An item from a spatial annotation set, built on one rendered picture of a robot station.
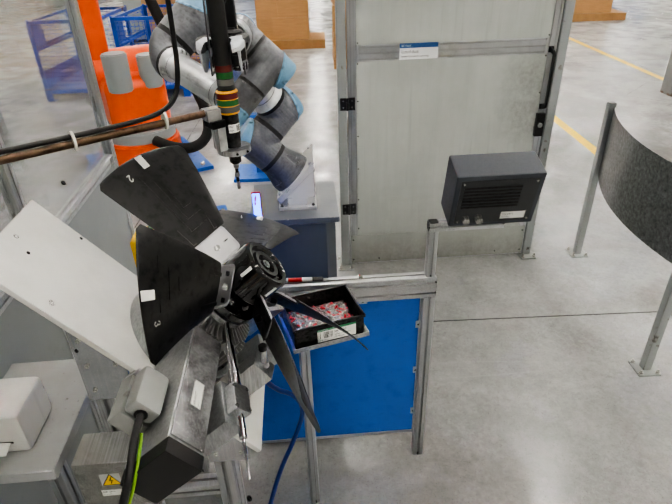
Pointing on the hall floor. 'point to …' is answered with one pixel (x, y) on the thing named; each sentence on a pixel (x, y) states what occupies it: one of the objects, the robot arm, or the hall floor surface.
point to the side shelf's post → (66, 487)
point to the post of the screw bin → (310, 428)
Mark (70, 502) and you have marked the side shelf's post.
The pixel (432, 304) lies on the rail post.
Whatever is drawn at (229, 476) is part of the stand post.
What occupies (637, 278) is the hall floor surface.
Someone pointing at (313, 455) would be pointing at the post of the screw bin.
